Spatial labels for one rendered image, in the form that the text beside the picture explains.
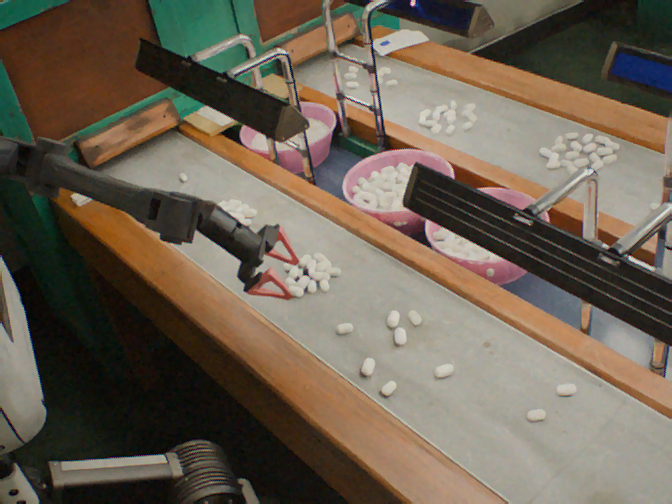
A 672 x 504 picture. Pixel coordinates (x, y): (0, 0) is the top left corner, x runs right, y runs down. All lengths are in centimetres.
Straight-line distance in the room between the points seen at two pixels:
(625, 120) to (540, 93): 26
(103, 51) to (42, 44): 17
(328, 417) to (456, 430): 22
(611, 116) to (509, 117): 26
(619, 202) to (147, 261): 107
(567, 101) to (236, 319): 108
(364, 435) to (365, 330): 28
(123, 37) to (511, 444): 149
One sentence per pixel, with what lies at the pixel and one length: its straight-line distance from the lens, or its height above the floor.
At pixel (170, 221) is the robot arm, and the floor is 109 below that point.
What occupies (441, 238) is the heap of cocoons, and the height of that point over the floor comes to 74.
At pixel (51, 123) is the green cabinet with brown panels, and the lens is 229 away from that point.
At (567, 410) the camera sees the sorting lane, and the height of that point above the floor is 74.
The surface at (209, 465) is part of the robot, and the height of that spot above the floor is 78.
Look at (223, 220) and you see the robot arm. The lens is 143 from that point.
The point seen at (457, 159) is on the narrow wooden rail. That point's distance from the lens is 203.
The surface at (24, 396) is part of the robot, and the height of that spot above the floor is 120.
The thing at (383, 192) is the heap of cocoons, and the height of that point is 74.
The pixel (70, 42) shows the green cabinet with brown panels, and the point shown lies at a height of 111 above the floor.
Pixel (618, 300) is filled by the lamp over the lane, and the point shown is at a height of 107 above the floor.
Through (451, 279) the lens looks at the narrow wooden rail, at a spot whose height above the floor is 76.
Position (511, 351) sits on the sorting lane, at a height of 74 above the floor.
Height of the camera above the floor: 185
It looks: 37 degrees down
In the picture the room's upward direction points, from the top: 11 degrees counter-clockwise
